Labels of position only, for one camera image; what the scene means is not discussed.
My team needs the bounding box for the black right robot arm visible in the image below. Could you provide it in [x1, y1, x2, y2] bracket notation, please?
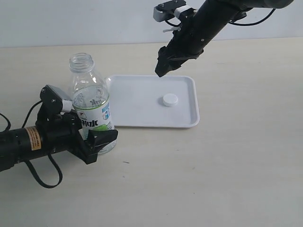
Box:
[153, 0, 291, 77]

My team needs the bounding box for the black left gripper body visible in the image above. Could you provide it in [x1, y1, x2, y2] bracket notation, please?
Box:
[36, 111, 98, 165]

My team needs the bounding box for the white rectangular plastic tray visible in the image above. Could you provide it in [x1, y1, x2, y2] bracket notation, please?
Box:
[106, 75, 200, 128]

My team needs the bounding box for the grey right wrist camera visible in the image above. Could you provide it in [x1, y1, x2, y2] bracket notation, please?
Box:
[153, 0, 197, 22]

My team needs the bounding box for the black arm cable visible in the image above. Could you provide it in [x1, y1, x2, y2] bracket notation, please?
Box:
[0, 100, 63, 189]
[228, 8, 276, 26]

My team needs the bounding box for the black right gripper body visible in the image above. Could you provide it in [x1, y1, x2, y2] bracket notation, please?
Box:
[158, 28, 204, 61]

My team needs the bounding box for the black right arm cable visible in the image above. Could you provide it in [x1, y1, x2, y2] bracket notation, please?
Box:
[228, 8, 276, 26]

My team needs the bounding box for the white bottle cap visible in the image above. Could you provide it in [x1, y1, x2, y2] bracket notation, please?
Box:
[162, 93, 178, 107]

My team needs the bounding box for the clear plastic water bottle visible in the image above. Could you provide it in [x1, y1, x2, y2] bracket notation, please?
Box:
[68, 52, 115, 139]

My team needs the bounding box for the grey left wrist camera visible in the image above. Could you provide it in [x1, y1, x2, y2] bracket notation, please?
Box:
[40, 85, 72, 117]

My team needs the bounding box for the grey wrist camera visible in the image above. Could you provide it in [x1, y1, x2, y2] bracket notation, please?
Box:
[153, 0, 197, 22]
[40, 85, 72, 117]

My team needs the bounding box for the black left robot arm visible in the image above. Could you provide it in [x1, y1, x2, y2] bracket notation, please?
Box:
[0, 113, 118, 171]

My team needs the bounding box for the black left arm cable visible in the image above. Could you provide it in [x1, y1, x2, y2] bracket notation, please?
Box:
[0, 100, 63, 189]

